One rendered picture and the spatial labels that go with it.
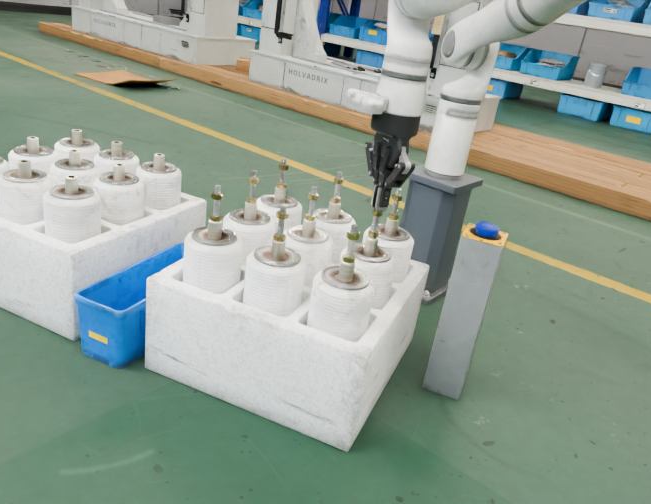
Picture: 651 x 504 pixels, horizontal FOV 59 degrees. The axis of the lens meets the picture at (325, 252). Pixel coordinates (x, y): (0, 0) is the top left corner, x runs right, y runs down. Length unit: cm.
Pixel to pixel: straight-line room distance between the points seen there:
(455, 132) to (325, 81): 216
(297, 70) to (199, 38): 92
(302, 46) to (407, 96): 290
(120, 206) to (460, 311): 67
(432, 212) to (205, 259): 60
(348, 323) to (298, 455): 22
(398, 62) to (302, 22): 291
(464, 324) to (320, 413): 30
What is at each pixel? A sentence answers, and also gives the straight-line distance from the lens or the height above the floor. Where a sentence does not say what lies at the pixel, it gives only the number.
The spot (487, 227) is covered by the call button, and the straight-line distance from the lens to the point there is 100.
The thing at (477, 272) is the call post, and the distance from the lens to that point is 100.
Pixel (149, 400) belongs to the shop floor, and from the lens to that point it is 102.
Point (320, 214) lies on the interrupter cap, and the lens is 112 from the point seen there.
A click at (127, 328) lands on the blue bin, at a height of 8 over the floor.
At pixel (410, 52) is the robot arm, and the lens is 88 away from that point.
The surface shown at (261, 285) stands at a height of 22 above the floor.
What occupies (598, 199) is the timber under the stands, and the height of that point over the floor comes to 2.
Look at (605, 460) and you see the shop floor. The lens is 114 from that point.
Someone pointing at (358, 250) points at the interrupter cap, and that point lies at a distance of 99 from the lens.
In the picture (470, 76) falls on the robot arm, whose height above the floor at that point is 52.
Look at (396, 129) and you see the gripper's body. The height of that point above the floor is 47.
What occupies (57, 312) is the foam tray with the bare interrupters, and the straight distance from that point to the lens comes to 116.
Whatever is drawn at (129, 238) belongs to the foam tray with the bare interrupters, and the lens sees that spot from 117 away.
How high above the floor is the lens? 64
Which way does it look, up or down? 24 degrees down
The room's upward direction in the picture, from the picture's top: 9 degrees clockwise
